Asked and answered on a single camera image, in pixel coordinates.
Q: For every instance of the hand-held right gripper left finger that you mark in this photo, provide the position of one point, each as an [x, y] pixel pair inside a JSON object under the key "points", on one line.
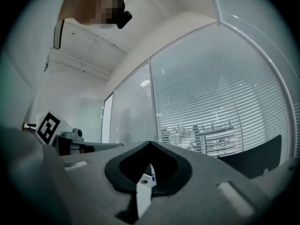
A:
{"points": [[93, 182]]}

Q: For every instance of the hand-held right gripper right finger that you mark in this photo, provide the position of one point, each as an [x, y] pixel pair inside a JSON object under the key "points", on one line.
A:
{"points": [[201, 196]]}

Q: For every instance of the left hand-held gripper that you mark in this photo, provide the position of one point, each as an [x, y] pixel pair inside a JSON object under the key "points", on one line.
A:
{"points": [[48, 128]]}

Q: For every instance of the black chair back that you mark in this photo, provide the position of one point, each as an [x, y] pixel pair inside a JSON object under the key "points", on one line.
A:
{"points": [[255, 159]]}

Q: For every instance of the white window blinds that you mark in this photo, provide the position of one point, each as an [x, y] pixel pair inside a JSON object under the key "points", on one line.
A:
{"points": [[211, 97]]}

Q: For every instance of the person's white shirt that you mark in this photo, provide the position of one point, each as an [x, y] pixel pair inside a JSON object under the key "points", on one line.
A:
{"points": [[32, 55]]}

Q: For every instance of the person's head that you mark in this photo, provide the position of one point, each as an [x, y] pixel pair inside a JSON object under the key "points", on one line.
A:
{"points": [[86, 3]]}

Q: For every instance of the black head-worn camera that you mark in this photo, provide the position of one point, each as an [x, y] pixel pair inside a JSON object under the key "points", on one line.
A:
{"points": [[124, 19]]}

